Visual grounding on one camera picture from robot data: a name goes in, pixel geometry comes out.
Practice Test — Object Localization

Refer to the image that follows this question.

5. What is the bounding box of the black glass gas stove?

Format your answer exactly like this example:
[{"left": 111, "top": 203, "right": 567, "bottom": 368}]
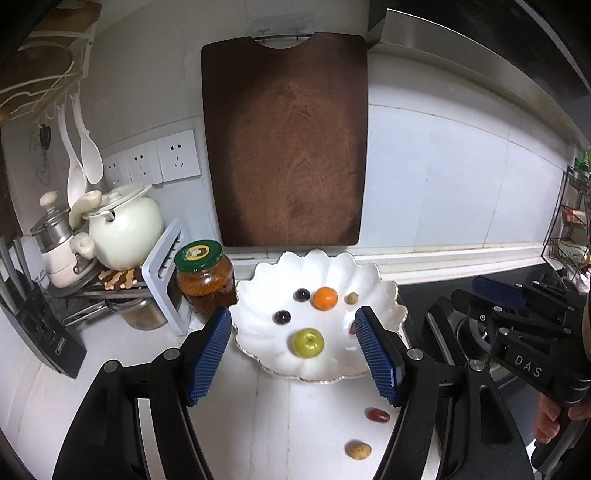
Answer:
[{"left": 397, "top": 263, "right": 591, "bottom": 480}]

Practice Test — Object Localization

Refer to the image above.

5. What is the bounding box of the small orange tangerine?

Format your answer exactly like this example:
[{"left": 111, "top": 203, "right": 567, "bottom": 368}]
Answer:
[{"left": 313, "top": 286, "right": 338, "bottom": 311}]

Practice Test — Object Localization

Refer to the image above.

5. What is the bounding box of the white plastic spoon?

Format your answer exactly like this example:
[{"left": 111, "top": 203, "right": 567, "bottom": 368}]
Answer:
[
  {"left": 69, "top": 92, "right": 105, "bottom": 184},
  {"left": 56, "top": 104, "right": 88, "bottom": 208}
]

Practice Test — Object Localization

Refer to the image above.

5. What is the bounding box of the white scalloped bowl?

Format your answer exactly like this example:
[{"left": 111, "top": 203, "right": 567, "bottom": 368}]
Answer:
[{"left": 231, "top": 249, "right": 407, "bottom": 383}]

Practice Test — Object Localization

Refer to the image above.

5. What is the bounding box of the white wall socket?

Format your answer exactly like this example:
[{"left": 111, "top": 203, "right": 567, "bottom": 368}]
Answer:
[
  {"left": 154, "top": 129, "right": 201, "bottom": 183},
  {"left": 124, "top": 142, "right": 162, "bottom": 184},
  {"left": 102, "top": 152, "right": 132, "bottom": 188}
]

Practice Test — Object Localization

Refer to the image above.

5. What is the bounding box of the white slotted board holder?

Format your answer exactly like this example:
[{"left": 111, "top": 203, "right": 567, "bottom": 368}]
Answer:
[{"left": 141, "top": 218, "right": 195, "bottom": 335}]

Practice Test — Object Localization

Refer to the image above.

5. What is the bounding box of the gas burner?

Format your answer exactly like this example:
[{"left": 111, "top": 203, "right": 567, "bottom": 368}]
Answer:
[{"left": 456, "top": 318, "right": 496, "bottom": 354}]

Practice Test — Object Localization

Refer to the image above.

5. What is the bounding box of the white wire wall rack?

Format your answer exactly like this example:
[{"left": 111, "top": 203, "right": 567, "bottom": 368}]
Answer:
[{"left": 0, "top": 18, "right": 100, "bottom": 125}]

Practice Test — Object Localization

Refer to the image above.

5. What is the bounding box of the green apple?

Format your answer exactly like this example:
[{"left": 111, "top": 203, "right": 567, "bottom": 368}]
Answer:
[{"left": 291, "top": 328, "right": 325, "bottom": 358}]

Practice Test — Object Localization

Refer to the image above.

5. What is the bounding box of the small steel steamer pot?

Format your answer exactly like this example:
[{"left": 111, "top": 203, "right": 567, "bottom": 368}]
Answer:
[{"left": 30, "top": 191, "right": 75, "bottom": 254}]

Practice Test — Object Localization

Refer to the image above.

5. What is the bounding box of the white ceramic pot with lid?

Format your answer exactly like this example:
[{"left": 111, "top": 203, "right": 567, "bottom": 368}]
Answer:
[{"left": 69, "top": 183, "right": 165, "bottom": 271}]

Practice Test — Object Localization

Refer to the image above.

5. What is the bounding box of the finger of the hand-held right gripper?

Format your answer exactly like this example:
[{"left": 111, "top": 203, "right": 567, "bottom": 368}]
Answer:
[
  {"left": 450, "top": 288, "right": 546, "bottom": 342},
  {"left": 472, "top": 275, "right": 578, "bottom": 315}
]

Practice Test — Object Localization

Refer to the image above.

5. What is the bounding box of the brown cream striped trivet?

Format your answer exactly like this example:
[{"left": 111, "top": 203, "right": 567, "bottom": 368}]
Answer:
[{"left": 98, "top": 267, "right": 146, "bottom": 292}]

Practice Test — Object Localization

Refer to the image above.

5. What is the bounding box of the black wire spice rack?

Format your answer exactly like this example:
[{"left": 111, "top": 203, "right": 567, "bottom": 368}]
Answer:
[{"left": 541, "top": 157, "right": 591, "bottom": 273}]

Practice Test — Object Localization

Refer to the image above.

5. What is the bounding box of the brown wooden board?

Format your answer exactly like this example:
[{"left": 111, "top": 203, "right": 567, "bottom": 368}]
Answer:
[{"left": 0, "top": 0, "right": 102, "bottom": 107}]

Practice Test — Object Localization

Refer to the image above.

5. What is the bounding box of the small white ceramic pot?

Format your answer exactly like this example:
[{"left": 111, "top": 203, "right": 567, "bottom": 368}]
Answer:
[{"left": 41, "top": 233, "right": 98, "bottom": 289}]

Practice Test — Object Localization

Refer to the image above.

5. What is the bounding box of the metal counter shelf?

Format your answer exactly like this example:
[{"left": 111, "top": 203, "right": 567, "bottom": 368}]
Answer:
[{"left": 46, "top": 265, "right": 185, "bottom": 326}]

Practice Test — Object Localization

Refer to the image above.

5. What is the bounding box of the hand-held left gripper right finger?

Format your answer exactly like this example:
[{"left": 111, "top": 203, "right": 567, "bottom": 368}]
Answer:
[{"left": 355, "top": 305, "right": 536, "bottom": 480}]

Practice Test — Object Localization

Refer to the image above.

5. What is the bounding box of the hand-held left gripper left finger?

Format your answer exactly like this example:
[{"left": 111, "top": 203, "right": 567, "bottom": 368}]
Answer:
[{"left": 52, "top": 307, "right": 232, "bottom": 480}]

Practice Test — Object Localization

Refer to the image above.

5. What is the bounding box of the black knife block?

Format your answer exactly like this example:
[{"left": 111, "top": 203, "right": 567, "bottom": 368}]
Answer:
[{"left": 0, "top": 272, "right": 88, "bottom": 379}]

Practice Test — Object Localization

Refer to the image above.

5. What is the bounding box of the small metal pot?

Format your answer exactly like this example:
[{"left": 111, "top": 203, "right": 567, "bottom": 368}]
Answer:
[{"left": 108, "top": 299, "right": 169, "bottom": 331}]

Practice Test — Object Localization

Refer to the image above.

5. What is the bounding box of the person's right hand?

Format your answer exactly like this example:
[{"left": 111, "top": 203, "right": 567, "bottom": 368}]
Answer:
[{"left": 533, "top": 394, "right": 591, "bottom": 445}]

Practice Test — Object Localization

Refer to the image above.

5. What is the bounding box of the dark wooden cutting board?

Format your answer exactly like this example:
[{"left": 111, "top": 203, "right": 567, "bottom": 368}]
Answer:
[{"left": 201, "top": 33, "right": 369, "bottom": 247}]

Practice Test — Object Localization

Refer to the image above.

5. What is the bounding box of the glass jar with green lid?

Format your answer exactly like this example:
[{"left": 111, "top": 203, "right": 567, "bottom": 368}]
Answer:
[{"left": 174, "top": 240, "right": 236, "bottom": 324}]

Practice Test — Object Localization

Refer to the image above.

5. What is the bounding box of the small black hanging item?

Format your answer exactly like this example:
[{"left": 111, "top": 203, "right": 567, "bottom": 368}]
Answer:
[{"left": 37, "top": 124, "right": 52, "bottom": 185}]

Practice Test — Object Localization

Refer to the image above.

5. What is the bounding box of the steel range hood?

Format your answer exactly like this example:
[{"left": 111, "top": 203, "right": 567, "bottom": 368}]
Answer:
[{"left": 369, "top": 0, "right": 591, "bottom": 144}]

